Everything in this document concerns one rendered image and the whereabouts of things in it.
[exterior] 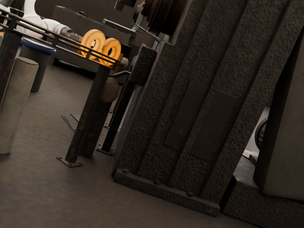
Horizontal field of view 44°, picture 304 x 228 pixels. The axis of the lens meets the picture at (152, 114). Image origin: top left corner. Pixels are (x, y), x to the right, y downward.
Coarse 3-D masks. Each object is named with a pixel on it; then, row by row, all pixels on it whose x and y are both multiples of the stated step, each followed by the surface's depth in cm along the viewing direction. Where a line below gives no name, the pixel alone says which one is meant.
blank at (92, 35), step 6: (90, 30) 192; (96, 30) 193; (84, 36) 190; (90, 36) 190; (96, 36) 193; (102, 36) 197; (84, 42) 190; (90, 42) 192; (96, 42) 199; (102, 42) 199; (84, 48) 190; (96, 48) 199; (102, 48) 201; (84, 54) 193; (96, 54) 200
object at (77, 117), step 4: (124, 44) 309; (124, 48) 297; (128, 48) 299; (108, 52) 290; (124, 52) 298; (128, 52) 300; (124, 56) 300; (128, 56) 302; (72, 116) 314; (76, 116) 316; (80, 116) 320; (76, 120) 307
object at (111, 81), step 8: (112, 80) 231; (104, 88) 219; (112, 88) 219; (104, 96) 220; (112, 96) 221; (104, 104) 233; (96, 112) 234; (104, 112) 234; (96, 120) 235; (104, 120) 235; (96, 128) 236; (88, 136) 237; (96, 136) 237; (88, 144) 238; (80, 152) 239; (88, 152) 240
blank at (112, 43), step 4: (108, 40) 205; (112, 40) 205; (116, 40) 208; (108, 44) 204; (112, 44) 206; (116, 44) 209; (120, 44) 212; (104, 48) 203; (108, 48) 205; (112, 48) 212; (116, 48) 211; (120, 48) 214; (104, 52) 204; (112, 52) 213; (116, 52) 213; (100, 56) 205; (112, 56) 212; (116, 56) 214; (100, 60) 207; (112, 60) 213; (104, 64) 209; (108, 64) 211; (112, 64) 214
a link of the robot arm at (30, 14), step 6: (30, 0) 218; (24, 6) 218; (30, 6) 217; (24, 12) 218; (30, 12) 217; (24, 18) 216; (30, 18) 215; (36, 18) 217; (42, 24) 220; (24, 30) 213; (30, 30) 214; (42, 30) 220; (24, 36) 216; (36, 36) 219; (42, 36) 223
